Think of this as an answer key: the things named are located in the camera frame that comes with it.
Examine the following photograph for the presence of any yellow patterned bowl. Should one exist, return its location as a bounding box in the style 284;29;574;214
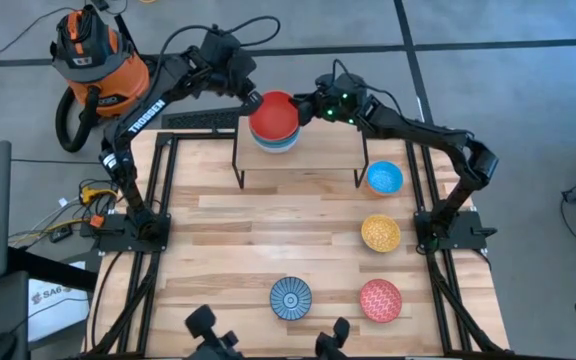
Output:
360;214;402;254

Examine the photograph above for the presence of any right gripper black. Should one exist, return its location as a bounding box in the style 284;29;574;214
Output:
292;73;375;127

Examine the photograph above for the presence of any blue striped pink-patterned bowl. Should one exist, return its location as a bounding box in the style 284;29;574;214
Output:
269;276;314;322

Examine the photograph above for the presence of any orange shop vacuum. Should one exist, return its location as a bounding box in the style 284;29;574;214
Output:
49;3;152;121

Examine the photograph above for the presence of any light blue dotted bowl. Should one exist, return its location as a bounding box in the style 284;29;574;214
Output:
366;160;405;196

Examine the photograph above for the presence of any red wavy-patterned bowl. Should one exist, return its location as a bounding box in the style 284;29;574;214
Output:
359;278;403;324

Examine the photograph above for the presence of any plain blue bowl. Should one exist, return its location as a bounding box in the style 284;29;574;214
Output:
251;134;300;150

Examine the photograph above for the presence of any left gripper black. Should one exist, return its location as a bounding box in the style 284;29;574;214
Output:
212;34;265;117

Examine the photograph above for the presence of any black desk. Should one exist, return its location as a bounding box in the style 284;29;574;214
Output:
0;247;99;360

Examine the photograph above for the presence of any black vacuum hose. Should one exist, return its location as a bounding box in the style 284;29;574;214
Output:
54;84;103;154

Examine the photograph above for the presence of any black power adaptor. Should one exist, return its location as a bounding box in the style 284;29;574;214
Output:
49;225;73;244

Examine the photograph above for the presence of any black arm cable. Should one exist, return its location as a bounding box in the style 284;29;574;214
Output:
331;58;404;116
157;14;282;69

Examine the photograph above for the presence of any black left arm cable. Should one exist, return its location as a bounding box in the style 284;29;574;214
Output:
157;14;282;69

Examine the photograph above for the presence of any white printed box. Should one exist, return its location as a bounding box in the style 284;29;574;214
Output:
27;277;92;344

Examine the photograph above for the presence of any plain red bowl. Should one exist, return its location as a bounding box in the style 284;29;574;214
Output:
248;90;301;142

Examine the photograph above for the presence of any yellow plug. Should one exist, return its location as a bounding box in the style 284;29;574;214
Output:
80;184;119;206

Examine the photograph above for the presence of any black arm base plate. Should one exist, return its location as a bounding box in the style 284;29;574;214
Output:
414;209;498;253
80;213;172;253

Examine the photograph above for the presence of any black aluminium rig frame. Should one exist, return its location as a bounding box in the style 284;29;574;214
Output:
83;127;514;360

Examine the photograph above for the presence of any black keyboard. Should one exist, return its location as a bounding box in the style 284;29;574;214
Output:
161;107;242;130

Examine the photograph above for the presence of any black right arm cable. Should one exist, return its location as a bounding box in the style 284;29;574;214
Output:
331;58;404;116

